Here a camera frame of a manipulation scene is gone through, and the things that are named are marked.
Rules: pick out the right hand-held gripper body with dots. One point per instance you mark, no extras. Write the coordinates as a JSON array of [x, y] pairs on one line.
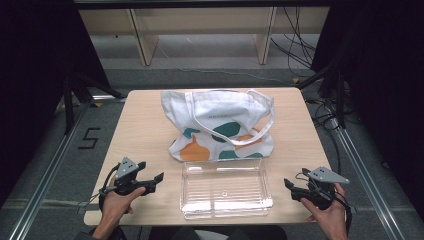
[[323, 195]]

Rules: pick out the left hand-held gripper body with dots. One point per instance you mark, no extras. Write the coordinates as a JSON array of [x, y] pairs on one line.
[[126, 168]]

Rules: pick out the clear plastic tray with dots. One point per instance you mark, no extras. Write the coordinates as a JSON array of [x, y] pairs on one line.
[[225, 195]]

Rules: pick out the white printed tote bag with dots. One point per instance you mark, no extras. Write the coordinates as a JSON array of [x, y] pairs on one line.
[[216, 113]]

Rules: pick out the person's right hand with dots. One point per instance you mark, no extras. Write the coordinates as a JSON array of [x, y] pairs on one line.
[[331, 218]]

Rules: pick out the person's left hand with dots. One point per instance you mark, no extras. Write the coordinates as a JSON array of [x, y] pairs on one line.
[[115, 208]]

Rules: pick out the yellow tape piece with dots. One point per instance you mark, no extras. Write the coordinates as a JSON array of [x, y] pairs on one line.
[[97, 104], [295, 80]]

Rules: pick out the black metal stand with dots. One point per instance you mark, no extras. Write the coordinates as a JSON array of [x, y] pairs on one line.
[[69, 106], [339, 96]]

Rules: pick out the silver metal floor rail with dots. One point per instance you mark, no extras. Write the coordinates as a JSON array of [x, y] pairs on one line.
[[43, 186], [366, 186]]

